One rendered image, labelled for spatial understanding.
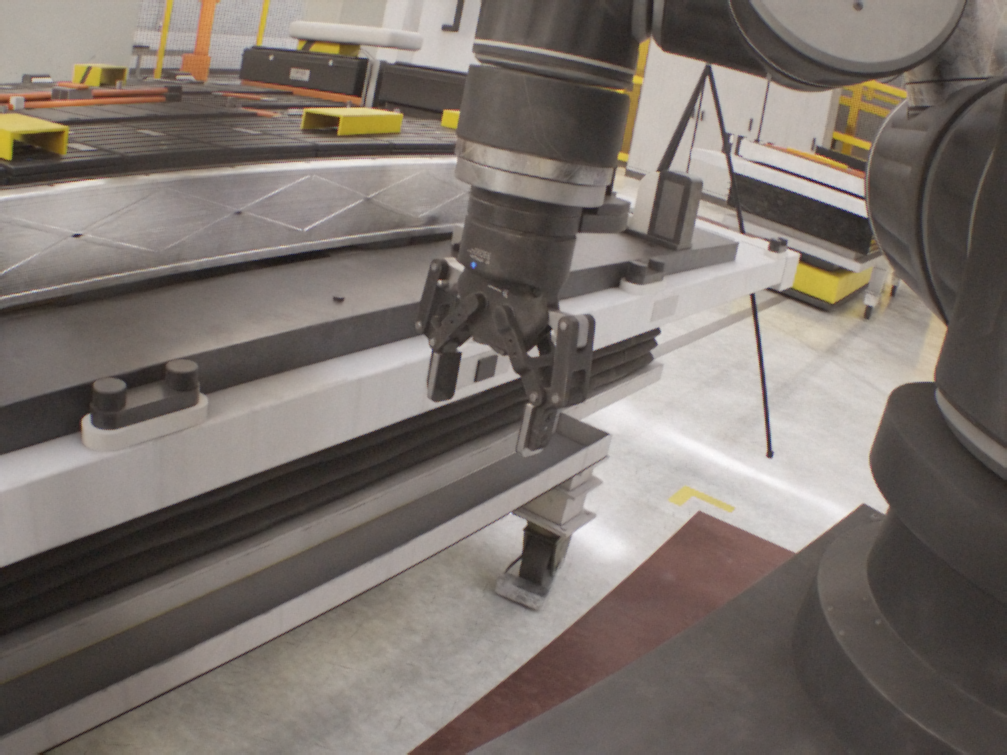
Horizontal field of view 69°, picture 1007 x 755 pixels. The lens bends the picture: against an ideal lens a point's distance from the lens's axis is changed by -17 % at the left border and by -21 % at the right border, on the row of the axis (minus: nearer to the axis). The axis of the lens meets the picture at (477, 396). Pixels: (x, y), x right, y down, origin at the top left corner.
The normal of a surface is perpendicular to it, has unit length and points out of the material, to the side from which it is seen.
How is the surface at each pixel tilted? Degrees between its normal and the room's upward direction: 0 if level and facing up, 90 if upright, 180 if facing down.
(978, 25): 98
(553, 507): 90
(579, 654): 0
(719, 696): 0
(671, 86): 90
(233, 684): 0
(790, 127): 90
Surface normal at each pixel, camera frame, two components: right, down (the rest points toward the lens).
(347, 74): -0.58, 0.22
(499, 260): -0.33, 0.30
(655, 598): 0.18, -0.91
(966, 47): -0.70, 0.32
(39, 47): 0.80, 0.36
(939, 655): -0.88, 0.03
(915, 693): -0.18, -0.82
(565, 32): 0.00, 0.38
